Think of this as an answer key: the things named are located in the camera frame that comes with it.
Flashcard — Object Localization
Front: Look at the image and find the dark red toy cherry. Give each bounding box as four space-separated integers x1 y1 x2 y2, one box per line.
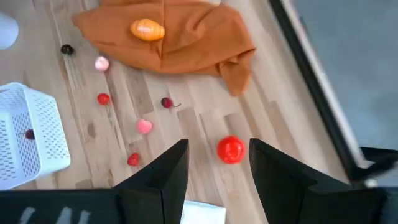
160 96 182 109
18 129 35 141

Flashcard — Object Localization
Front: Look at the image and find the small red toy strawberry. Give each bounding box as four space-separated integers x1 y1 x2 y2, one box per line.
127 152 141 167

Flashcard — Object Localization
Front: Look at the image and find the pale pink toy fruit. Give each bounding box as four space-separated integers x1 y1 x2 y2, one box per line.
94 55 110 72

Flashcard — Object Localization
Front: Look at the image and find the white perforated plastic basket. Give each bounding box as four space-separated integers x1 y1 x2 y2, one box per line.
0 82 72 190

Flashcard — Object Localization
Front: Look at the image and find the orange sliced toy vegetable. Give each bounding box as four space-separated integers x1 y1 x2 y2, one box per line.
130 18 166 42

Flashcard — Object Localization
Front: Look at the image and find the small red toy tomato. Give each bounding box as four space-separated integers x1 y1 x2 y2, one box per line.
96 93 111 106

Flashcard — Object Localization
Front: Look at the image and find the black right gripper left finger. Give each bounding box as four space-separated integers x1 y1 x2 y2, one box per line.
0 139 190 224

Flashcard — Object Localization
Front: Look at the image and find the snake plant in white pot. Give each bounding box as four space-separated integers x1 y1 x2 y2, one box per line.
0 12 19 50

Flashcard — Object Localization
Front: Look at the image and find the white folded napkin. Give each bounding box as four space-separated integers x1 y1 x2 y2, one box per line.
180 200 227 224

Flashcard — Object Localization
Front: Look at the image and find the large red toy tomato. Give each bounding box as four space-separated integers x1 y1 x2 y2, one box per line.
216 135 247 165

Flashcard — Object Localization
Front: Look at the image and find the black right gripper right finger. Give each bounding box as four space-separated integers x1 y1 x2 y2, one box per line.
249 138 398 224

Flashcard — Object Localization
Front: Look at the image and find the coral pink toy fruit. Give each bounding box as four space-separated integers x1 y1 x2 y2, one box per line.
136 119 153 135

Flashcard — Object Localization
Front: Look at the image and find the small black toy berry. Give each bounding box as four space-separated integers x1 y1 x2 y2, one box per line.
60 44 75 56

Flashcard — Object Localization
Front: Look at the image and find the orange cloth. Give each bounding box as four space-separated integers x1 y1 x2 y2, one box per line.
72 0 256 97

